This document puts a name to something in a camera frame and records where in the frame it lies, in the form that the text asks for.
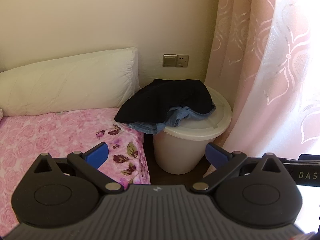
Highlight black knit sweater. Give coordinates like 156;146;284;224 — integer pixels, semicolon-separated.
114;79;216;125

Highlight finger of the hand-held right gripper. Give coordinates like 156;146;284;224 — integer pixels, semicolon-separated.
282;157;320;166
298;154;320;161

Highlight blue jeans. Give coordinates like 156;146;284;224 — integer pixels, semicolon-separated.
127;104;216;135

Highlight white lidded plastic bucket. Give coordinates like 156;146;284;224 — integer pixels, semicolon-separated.
152;86;232;175

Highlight pink floral blanket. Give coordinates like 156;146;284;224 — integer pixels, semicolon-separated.
0;106;151;230

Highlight pink patterned curtain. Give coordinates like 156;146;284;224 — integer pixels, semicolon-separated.
204;0;320;159

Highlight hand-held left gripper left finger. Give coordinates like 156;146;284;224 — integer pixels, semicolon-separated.
33;142;123;194

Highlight gold wall socket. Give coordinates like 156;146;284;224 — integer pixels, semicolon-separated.
176;54;190;68

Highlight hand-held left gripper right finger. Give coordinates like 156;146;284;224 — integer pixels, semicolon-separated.
190;142;284;193

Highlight gold wall switch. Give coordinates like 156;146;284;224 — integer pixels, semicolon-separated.
162;54;177;68

